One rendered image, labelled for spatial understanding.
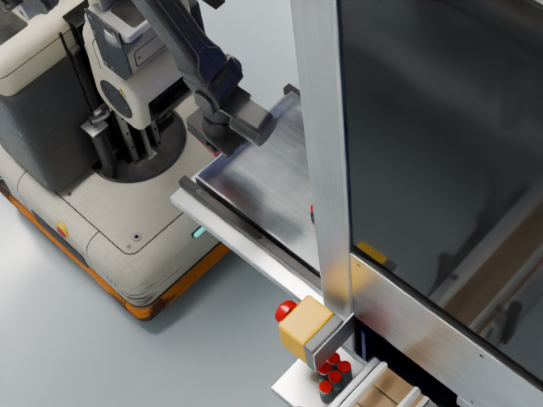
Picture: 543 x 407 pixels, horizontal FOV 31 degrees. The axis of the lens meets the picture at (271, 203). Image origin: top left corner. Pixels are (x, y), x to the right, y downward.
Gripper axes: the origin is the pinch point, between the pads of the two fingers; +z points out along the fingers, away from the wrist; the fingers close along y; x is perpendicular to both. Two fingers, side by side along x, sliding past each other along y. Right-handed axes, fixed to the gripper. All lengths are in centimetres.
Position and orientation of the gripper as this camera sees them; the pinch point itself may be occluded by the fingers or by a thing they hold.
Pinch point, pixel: (217, 152)
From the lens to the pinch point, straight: 179.1
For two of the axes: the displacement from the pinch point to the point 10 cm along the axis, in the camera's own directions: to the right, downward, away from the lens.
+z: -0.7, 4.5, 8.9
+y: 7.3, 6.3, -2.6
